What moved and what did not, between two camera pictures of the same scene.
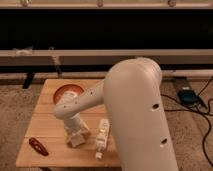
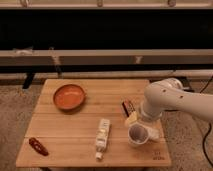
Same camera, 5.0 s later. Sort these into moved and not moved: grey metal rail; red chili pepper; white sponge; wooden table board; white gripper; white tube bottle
Moved: white gripper; white sponge
Not moved: white tube bottle; wooden table board; grey metal rail; red chili pepper
